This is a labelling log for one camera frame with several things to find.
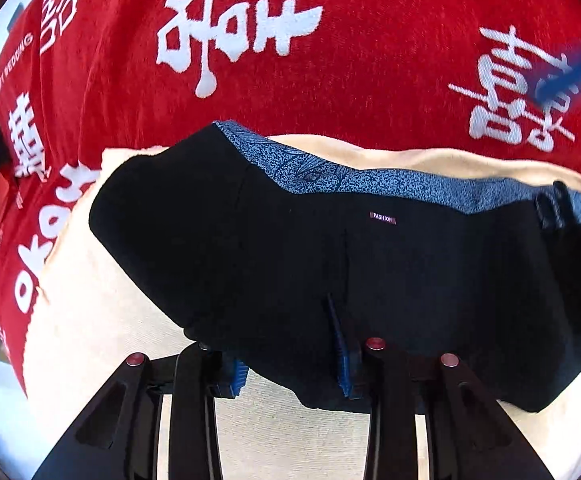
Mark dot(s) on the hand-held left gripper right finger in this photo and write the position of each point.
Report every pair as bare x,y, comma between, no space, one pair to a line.
345,365

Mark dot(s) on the black pants with blue patterned sides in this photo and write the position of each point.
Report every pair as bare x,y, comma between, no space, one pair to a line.
270,260

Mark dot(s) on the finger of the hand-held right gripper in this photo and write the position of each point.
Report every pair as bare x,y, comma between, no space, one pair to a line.
577,255
575,77

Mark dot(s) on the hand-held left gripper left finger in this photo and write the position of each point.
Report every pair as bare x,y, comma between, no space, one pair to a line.
233,377

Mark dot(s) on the red printed blanket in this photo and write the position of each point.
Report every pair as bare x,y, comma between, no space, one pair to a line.
370,60

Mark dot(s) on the cream towel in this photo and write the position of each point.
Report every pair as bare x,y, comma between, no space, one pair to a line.
120,320

